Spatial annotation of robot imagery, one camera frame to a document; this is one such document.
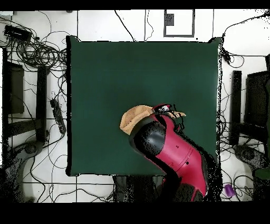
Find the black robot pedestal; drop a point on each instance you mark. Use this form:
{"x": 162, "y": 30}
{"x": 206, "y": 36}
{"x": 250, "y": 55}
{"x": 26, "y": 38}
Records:
{"x": 139, "y": 188}

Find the tan terry towel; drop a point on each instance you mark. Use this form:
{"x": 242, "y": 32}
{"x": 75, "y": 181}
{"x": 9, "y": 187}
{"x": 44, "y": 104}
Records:
{"x": 135, "y": 116}

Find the flat black box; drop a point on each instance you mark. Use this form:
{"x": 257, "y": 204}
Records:
{"x": 18, "y": 33}

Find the grey square floor marker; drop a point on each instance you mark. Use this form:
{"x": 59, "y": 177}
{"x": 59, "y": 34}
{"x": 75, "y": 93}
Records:
{"x": 193, "y": 25}

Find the dark green table cloth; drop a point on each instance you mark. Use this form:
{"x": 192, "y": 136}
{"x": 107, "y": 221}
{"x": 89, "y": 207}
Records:
{"x": 116, "y": 74}

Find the purple object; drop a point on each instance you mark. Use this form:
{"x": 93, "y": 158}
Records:
{"x": 229, "y": 190}

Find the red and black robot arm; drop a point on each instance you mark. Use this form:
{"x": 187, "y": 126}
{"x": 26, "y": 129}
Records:
{"x": 175, "y": 152}

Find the black stand base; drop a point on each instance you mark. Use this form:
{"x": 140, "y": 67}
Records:
{"x": 29, "y": 148}
{"x": 251, "y": 156}

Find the black plug adapter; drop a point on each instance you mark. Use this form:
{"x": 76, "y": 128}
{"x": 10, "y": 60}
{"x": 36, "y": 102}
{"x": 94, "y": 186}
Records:
{"x": 226, "y": 56}

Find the black power strip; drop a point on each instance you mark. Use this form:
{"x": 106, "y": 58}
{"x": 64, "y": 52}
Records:
{"x": 58, "y": 116}

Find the black metal frame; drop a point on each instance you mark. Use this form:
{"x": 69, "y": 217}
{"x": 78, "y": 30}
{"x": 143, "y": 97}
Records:
{"x": 236, "y": 105}
{"x": 41, "y": 101}

